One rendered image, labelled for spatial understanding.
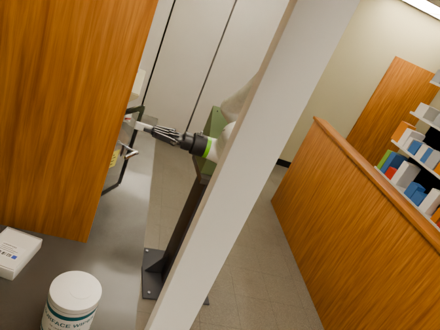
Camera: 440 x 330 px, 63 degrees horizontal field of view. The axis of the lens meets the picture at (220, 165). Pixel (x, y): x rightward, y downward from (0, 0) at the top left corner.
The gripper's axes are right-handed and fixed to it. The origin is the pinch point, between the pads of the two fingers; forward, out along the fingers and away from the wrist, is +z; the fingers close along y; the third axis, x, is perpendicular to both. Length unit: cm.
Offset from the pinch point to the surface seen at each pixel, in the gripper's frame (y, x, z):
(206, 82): -288, 40, -66
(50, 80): 31.4, -18.2, 29.9
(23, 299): 59, 37, 19
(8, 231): 38, 33, 32
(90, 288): 65, 22, 3
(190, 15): -288, -23, -24
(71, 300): 70, 22, 7
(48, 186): 31.4, 17.2, 24.5
